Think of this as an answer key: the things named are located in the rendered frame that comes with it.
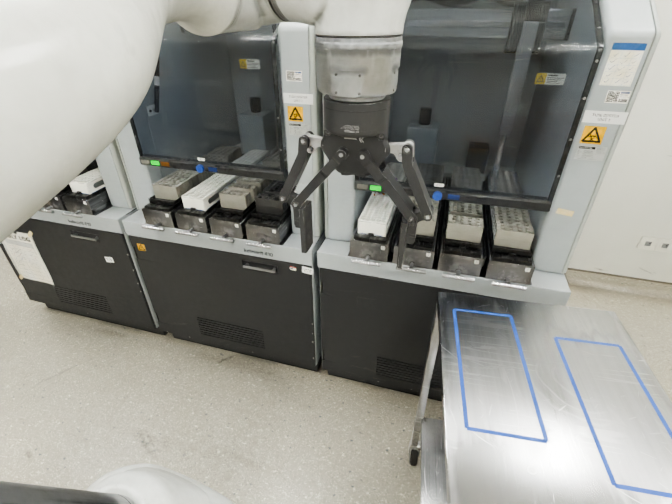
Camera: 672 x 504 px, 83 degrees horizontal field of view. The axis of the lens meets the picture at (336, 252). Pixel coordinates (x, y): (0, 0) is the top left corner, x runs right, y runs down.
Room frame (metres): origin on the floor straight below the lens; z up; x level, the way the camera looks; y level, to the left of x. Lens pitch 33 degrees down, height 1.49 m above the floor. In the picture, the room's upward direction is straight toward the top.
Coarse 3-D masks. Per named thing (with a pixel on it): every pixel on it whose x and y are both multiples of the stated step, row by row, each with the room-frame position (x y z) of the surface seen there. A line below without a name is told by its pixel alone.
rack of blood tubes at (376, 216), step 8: (376, 192) 1.40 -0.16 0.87; (368, 200) 1.32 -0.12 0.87; (376, 200) 1.32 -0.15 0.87; (384, 200) 1.32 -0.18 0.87; (368, 208) 1.25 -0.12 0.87; (376, 208) 1.26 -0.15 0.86; (384, 208) 1.26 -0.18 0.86; (392, 208) 1.26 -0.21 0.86; (360, 216) 1.19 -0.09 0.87; (368, 216) 1.20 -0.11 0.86; (376, 216) 1.19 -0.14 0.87; (384, 216) 1.20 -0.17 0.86; (392, 216) 1.28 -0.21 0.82; (360, 224) 1.16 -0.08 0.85; (368, 224) 1.15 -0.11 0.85; (376, 224) 1.14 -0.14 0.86; (384, 224) 1.14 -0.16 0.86; (360, 232) 1.16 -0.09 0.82; (368, 232) 1.15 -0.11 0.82; (376, 232) 1.14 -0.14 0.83; (384, 232) 1.14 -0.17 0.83
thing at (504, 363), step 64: (448, 320) 0.71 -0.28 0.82; (512, 320) 0.71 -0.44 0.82; (576, 320) 0.71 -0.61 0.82; (448, 384) 0.52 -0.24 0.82; (512, 384) 0.52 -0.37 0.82; (576, 384) 0.52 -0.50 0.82; (640, 384) 0.52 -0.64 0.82; (448, 448) 0.38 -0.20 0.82; (512, 448) 0.38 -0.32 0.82; (576, 448) 0.38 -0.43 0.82; (640, 448) 0.38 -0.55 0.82
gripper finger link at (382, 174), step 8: (360, 152) 0.43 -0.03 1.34; (360, 160) 0.43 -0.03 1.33; (368, 160) 0.43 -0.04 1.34; (368, 168) 0.43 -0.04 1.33; (376, 168) 0.43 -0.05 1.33; (384, 168) 0.45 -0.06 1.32; (376, 176) 0.43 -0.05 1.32; (384, 176) 0.43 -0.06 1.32; (392, 176) 0.44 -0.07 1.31; (384, 184) 0.43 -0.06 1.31; (392, 184) 0.43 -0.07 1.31; (392, 192) 0.43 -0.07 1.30; (400, 192) 0.43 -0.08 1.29; (392, 200) 0.43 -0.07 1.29; (400, 200) 0.42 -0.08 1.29; (408, 200) 0.43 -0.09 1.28; (400, 208) 0.42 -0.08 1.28; (408, 208) 0.42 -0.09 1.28; (416, 208) 0.44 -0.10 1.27; (408, 216) 0.42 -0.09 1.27; (416, 216) 0.42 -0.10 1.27; (408, 224) 0.41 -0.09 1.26
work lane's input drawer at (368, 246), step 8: (392, 224) 1.23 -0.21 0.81; (392, 232) 1.18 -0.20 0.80; (352, 240) 1.13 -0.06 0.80; (360, 240) 1.13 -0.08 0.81; (368, 240) 1.12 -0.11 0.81; (376, 240) 1.11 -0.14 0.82; (384, 240) 1.11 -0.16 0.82; (392, 240) 1.19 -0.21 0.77; (352, 248) 1.13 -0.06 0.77; (360, 248) 1.12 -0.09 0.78; (368, 248) 1.11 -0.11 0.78; (376, 248) 1.11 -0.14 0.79; (384, 248) 1.10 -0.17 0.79; (352, 256) 1.13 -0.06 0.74; (360, 256) 1.12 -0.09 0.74; (368, 256) 1.11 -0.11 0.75; (376, 256) 1.10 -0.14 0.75; (384, 256) 1.10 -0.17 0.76; (368, 264) 1.07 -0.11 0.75; (376, 264) 1.06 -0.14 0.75
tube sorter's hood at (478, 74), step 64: (448, 0) 1.32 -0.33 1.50; (512, 0) 1.27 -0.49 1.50; (576, 0) 1.23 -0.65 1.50; (448, 64) 1.14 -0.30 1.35; (512, 64) 1.09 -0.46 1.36; (576, 64) 1.05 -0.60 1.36; (448, 128) 1.13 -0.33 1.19; (512, 128) 1.08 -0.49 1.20; (576, 128) 1.03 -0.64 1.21; (384, 192) 1.17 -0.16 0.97; (448, 192) 1.11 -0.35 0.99; (512, 192) 1.07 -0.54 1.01
